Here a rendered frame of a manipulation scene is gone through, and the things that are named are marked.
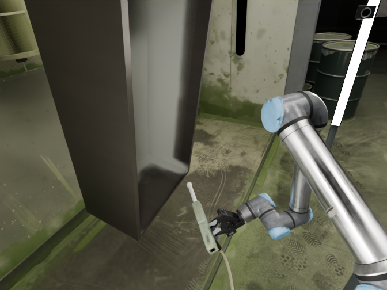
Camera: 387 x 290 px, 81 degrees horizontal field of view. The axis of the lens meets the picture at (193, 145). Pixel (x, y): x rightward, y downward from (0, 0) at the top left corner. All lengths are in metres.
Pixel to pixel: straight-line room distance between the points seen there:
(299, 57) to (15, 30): 2.37
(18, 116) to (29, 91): 0.23
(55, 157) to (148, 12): 1.29
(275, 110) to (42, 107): 1.81
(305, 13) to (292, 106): 1.90
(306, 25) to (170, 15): 1.69
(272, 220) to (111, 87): 0.89
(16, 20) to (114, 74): 1.20
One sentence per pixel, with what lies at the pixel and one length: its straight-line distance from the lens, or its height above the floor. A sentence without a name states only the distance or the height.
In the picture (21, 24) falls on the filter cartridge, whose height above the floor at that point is 1.43.
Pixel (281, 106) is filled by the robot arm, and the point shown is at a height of 1.18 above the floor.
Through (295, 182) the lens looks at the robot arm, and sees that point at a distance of 1.11.
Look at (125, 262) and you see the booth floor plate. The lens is 1.78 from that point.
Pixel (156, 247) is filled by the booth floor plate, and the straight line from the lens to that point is 1.78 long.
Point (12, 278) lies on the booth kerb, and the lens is 2.00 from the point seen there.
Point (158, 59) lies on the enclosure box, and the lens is 1.35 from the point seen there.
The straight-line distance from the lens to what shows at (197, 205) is 1.29.
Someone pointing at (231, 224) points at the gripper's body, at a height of 0.55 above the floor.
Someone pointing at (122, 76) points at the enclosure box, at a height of 1.34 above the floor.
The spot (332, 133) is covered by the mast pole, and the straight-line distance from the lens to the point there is 2.09.
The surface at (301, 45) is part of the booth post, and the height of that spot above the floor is 1.01.
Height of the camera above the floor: 1.51
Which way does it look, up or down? 34 degrees down
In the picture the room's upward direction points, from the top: 5 degrees counter-clockwise
